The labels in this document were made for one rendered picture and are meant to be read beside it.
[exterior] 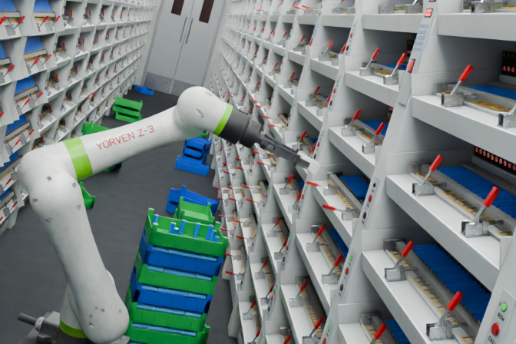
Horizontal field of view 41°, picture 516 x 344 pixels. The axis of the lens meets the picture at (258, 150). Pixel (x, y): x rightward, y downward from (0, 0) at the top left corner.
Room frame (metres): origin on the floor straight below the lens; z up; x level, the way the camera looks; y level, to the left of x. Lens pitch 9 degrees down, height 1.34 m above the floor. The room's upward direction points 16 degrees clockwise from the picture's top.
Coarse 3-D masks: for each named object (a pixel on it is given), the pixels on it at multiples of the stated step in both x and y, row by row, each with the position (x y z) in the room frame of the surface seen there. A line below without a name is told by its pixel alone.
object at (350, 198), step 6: (330, 174) 2.24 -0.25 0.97; (336, 180) 2.15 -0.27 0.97; (342, 186) 2.08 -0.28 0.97; (342, 192) 2.04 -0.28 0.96; (348, 192) 2.01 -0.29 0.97; (348, 198) 1.96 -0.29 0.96; (354, 198) 1.94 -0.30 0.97; (354, 204) 1.88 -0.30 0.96; (360, 204) 1.87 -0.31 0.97; (360, 210) 1.81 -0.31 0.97
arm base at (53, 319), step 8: (56, 312) 1.96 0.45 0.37; (24, 320) 1.92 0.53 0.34; (32, 320) 1.92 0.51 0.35; (40, 320) 1.91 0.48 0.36; (48, 320) 1.90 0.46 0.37; (56, 320) 1.92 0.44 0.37; (40, 328) 1.90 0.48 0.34; (48, 328) 1.89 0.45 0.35; (56, 328) 1.89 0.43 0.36; (40, 336) 1.88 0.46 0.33; (48, 336) 1.89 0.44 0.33; (56, 336) 1.89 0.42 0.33; (64, 336) 1.87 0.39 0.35; (72, 336) 1.86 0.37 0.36
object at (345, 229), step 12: (324, 168) 2.26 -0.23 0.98; (336, 168) 2.27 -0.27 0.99; (348, 168) 2.27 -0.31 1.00; (312, 180) 2.26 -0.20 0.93; (324, 180) 2.25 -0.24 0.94; (336, 204) 1.96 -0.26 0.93; (336, 216) 1.85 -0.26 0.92; (336, 228) 1.86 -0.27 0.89; (348, 228) 1.74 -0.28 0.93; (348, 240) 1.71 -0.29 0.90
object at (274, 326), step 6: (270, 324) 2.26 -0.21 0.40; (276, 324) 2.26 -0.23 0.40; (282, 324) 2.26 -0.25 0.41; (288, 324) 2.27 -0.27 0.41; (270, 330) 2.26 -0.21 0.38; (276, 330) 2.26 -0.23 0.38; (282, 330) 2.25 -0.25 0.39; (288, 330) 2.24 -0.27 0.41; (270, 336) 2.24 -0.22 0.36; (276, 336) 2.24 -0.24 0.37; (282, 336) 2.23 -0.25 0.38; (288, 336) 2.09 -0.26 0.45; (270, 342) 2.20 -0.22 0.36; (276, 342) 2.20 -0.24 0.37; (282, 342) 2.20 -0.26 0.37; (288, 342) 2.19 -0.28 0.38; (294, 342) 2.14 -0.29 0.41
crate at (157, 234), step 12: (156, 228) 2.49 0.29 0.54; (168, 228) 2.70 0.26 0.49; (192, 228) 2.73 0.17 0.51; (204, 228) 2.74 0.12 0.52; (216, 228) 2.74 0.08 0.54; (156, 240) 2.49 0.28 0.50; (168, 240) 2.50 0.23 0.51; (180, 240) 2.52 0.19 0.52; (192, 240) 2.53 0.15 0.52; (204, 240) 2.54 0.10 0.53; (204, 252) 2.54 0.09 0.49; (216, 252) 2.56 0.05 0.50
